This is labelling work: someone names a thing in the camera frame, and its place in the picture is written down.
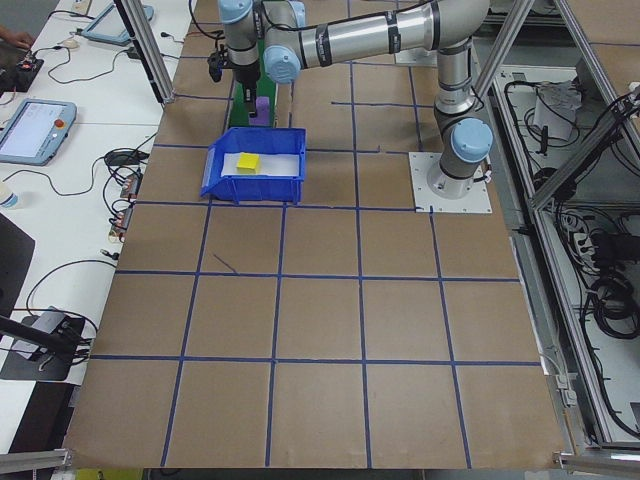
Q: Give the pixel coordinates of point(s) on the white box in frame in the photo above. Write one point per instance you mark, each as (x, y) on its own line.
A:
(552, 112)

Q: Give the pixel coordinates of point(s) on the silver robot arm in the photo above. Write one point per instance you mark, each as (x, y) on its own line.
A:
(350, 32)

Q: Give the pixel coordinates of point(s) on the V-shaped aluminium frame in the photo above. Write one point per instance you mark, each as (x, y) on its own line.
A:
(547, 190)

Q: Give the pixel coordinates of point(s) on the purple foam block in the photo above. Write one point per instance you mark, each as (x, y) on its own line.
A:
(264, 112)

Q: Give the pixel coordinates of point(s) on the light blue teach pendant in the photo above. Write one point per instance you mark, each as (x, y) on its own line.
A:
(112, 22)
(30, 130)

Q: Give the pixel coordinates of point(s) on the aluminium profile post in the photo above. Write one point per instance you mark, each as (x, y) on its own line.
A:
(149, 55)

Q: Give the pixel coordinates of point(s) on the blue plastic storage bin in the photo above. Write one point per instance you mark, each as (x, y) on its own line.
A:
(260, 190)

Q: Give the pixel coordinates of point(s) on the yellow foam block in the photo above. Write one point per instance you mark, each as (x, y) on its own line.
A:
(247, 164)

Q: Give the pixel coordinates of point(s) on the black electronics board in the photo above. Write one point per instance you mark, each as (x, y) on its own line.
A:
(27, 72)

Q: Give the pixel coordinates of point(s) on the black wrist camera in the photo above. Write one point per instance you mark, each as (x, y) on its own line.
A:
(216, 65)

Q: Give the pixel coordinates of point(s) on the small circuit board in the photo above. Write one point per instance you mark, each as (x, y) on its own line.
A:
(121, 222)
(131, 186)

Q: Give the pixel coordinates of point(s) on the white square base plate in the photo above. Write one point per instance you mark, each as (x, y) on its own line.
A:
(470, 200)

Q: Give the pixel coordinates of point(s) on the black flat panel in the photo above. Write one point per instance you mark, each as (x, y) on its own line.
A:
(12, 260)

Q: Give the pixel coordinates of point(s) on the aluminium foot bar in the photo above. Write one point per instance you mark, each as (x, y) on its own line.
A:
(590, 462)
(35, 457)

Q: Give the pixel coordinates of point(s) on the white computer mouse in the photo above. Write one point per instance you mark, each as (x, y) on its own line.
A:
(70, 44)

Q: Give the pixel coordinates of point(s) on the person bare hand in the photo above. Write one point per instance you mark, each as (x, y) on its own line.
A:
(20, 37)

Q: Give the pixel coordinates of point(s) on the black power adapter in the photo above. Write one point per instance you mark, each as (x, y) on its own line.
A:
(135, 53)
(125, 157)

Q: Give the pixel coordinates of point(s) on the green conveyor belt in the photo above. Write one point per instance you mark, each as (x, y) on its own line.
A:
(240, 112)

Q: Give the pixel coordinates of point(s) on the black stand base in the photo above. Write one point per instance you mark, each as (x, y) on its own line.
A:
(30, 367)

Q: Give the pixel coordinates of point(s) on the white paper cup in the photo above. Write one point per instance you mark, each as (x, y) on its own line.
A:
(10, 197)

